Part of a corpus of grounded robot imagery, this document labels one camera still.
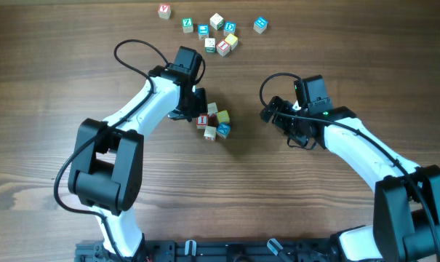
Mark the yellow block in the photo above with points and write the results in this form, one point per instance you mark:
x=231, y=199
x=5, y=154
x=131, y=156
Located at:
x=232, y=40
x=223, y=117

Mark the green letter Z block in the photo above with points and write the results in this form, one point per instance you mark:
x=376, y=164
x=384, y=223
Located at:
x=187, y=25

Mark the blue block far right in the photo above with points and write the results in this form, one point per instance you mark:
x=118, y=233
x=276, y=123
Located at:
x=260, y=25

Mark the red number 6 block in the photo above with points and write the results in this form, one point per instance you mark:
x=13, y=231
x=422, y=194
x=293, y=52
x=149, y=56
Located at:
x=210, y=133

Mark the white green top block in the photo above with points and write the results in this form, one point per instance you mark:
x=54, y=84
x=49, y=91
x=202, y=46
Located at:
x=216, y=21

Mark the red letter I block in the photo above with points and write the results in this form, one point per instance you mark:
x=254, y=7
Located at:
x=202, y=121

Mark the blue letter X block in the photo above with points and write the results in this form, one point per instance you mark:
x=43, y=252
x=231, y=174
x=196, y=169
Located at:
x=223, y=130

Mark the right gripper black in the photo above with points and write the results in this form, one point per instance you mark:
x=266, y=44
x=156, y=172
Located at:
x=300, y=137

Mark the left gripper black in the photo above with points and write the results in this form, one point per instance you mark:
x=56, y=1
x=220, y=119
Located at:
x=201, y=107

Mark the green picture block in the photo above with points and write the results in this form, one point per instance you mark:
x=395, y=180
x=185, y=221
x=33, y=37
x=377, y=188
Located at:
x=210, y=45

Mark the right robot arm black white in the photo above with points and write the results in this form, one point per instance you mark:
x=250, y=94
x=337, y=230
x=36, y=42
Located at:
x=406, y=215

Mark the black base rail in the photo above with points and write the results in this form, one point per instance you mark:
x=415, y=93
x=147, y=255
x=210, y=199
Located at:
x=234, y=251

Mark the blue letter S block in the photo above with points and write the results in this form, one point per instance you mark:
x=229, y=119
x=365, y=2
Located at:
x=203, y=31

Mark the red letter block centre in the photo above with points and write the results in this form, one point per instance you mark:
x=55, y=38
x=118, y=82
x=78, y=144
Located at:
x=223, y=47

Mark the red letter A block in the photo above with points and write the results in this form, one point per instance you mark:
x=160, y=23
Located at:
x=212, y=108

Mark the red letter Y block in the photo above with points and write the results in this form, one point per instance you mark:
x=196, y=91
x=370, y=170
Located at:
x=164, y=11

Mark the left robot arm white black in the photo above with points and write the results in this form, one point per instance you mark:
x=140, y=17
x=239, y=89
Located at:
x=106, y=167

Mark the blue letter D block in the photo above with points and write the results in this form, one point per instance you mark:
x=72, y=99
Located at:
x=229, y=28

